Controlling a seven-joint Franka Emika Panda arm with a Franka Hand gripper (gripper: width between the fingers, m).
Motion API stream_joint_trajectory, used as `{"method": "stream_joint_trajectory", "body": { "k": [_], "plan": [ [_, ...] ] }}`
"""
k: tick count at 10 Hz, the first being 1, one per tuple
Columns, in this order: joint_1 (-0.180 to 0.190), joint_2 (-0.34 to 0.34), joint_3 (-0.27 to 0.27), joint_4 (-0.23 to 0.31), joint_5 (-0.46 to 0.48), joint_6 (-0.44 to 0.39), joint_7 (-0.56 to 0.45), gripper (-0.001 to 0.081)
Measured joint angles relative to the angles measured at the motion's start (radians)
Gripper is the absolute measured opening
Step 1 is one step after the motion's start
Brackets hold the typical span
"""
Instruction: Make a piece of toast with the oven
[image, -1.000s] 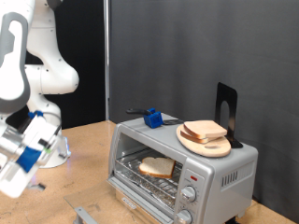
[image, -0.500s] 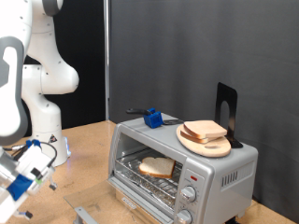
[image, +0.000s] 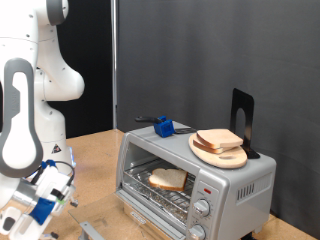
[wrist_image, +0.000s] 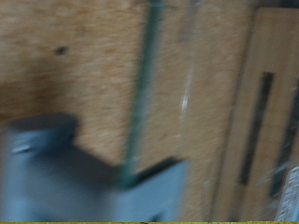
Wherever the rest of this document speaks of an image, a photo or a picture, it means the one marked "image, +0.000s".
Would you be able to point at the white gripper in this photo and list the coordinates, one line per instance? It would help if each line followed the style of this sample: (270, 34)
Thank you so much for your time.
(53, 183)

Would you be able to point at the white bread slice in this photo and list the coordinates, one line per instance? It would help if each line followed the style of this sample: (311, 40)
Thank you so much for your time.
(220, 137)
(168, 178)
(206, 148)

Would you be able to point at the metal spatula with blue block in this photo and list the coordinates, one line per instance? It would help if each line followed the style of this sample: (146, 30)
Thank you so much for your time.
(164, 128)

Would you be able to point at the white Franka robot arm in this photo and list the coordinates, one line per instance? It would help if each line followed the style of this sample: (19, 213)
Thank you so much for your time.
(20, 100)

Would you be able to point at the foil lined oven tray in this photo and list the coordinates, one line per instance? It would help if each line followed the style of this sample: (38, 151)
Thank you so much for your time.
(156, 201)

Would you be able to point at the silver toaster oven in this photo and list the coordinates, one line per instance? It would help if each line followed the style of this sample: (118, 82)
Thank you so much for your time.
(246, 206)

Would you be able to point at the silver timer knob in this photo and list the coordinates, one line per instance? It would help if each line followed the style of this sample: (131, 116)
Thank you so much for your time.
(196, 232)

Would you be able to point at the silver temperature knob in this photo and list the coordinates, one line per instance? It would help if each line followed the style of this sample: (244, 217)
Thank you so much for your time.
(201, 207)

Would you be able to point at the vertical metal pole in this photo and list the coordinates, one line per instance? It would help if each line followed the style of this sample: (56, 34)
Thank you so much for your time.
(114, 66)

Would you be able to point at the round wooden cutting board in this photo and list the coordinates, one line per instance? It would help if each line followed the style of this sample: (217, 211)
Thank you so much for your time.
(226, 161)

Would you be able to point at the black metal bookend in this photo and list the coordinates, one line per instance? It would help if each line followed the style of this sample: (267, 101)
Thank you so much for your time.
(241, 98)

